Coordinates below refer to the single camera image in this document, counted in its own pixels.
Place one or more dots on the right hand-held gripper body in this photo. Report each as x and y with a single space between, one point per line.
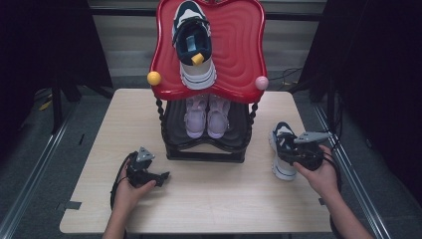
308 154

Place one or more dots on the navy and white sneaker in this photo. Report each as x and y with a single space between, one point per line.
282 169
195 46

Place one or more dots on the red and black shoe rack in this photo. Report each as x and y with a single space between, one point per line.
232 49

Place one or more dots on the small black floor strip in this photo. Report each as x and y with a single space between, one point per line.
81 139

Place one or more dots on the dark curtain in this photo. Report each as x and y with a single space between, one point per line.
40 43
378 66

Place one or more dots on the person's right hand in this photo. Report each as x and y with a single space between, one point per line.
323 179

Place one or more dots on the person's left hand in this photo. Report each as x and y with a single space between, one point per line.
131 197

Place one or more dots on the purple glitter sandal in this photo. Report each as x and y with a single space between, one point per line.
195 119
218 119

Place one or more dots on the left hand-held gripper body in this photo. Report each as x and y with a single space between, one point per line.
141 171

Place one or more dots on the yellow floor object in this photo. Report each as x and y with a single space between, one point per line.
44 106

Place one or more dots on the metal floor rail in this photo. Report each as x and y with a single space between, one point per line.
40 166
358 186

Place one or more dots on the black metal stand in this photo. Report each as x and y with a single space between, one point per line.
57 109
330 106

